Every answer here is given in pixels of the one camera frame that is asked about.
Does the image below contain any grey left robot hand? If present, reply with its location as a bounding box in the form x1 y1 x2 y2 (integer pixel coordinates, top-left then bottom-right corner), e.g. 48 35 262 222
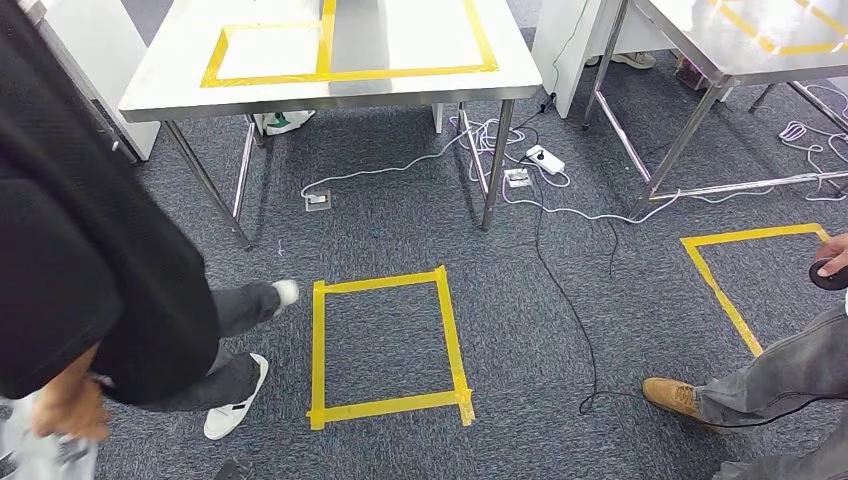
211 460 252 480

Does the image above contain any steel workbench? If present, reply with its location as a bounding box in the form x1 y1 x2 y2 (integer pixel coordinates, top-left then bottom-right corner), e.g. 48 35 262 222
119 0 543 252

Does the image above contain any person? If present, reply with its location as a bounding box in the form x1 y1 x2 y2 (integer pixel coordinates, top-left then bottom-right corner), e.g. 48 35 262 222
0 0 301 444
641 233 848 480

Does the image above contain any person's foot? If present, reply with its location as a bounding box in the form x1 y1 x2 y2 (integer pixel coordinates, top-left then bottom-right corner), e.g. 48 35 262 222
254 109 317 137
586 51 658 71

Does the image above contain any white power strip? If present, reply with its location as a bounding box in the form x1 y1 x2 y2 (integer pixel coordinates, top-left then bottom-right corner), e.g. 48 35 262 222
525 144 566 176

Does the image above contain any black round controller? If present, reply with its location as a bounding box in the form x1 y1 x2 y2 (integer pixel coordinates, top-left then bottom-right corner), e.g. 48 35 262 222
808 258 848 291

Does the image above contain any black cable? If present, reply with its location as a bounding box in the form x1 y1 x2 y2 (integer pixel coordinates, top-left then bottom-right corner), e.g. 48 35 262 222
606 218 623 278
533 165 848 431
539 0 592 114

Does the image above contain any yellow tape frame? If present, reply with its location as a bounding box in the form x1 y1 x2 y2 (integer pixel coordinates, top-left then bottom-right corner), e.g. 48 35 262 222
200 0 499 89

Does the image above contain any white cable coil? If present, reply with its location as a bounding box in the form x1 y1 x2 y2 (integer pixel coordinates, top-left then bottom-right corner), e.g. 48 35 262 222
778 84 848 203

